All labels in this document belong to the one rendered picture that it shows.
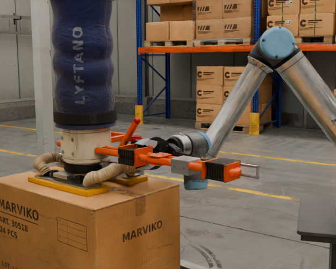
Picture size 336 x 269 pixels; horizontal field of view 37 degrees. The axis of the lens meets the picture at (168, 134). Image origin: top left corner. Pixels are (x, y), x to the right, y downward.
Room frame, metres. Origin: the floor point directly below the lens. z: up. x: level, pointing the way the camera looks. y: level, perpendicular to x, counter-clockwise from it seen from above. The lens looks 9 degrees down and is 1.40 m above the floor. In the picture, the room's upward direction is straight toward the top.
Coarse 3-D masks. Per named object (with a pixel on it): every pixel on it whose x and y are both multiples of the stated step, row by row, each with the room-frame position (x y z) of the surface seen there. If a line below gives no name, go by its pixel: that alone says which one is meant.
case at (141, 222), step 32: (0, 192) 1.82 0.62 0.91; (32, 192) 1.69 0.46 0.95; (64, 192) 1.67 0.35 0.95; (128, 192) 1.66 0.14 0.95; (160, 192) 1.69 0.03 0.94; (0, 224) 1.83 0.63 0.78; (32, 224) 1.69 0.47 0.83; (64, 224) 1.57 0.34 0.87; (96, 224) 1.48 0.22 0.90; (128, 224) 1.58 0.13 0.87; (160, 224) 1.69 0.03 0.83; (0, 256) 1.84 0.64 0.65; (32, 256) 1.70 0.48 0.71; (64, 256) 1.58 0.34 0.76; (96, 256) 1.48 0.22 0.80; (128, 256) 1.57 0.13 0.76; (160, 256) 1.69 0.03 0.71
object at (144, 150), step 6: (132, 144) 1.70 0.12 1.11; (120, 150) 1.64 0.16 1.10; (126, 150) 1.62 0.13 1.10; (132, 150) 1.65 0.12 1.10; (138, 150) 1.61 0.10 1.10; (144, 150) 1.63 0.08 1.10; (150, 150) 1.65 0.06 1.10; (120, 156) 1.65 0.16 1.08; (126, 156) 1.63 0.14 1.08; (132, 156) 1.61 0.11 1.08; (120, 162) 1.64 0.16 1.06; (126, 162) 1.62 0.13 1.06; (132, 162) 1.60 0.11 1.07; (138, 162) 1.61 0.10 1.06; (144, 162) 1.63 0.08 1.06
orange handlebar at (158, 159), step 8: (112, 136) 2.10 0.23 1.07; (120, 136) 2.00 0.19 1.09; (96, 152) 1.75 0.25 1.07; (104, 152) 1.72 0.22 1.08; (112, 152) 1.69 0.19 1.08; (144, 160) 1.59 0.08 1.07; (152, 160) 1.57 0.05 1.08; (160, 160) 1.55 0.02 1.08; (168, 160) 1.53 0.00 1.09; (192, 168) 1.46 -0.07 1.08; (200, 168) 1.44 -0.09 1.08; (240, 168) 1.40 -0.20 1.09; (232, 176) 1.38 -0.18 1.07
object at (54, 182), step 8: (32, 176) 1.83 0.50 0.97; (40, 176) 1.81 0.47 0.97; (48, 176) 1.81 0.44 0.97; (80, 176) 1.70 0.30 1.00; (40, 184) 1.78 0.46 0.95; (48, 184) 1.74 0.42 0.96; (56, 184) 1.71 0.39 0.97; (64, 184) 1.71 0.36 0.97; (72, 184) 1.69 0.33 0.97; (80, 184) 1.69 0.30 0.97; (96, 184) 1.68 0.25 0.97; (72, 192) 1.65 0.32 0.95; (80, 192) 1.63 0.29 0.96; (88, 192) 1.61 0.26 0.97; (96, 192) 1.63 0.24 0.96; (104, 192) 1.66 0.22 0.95
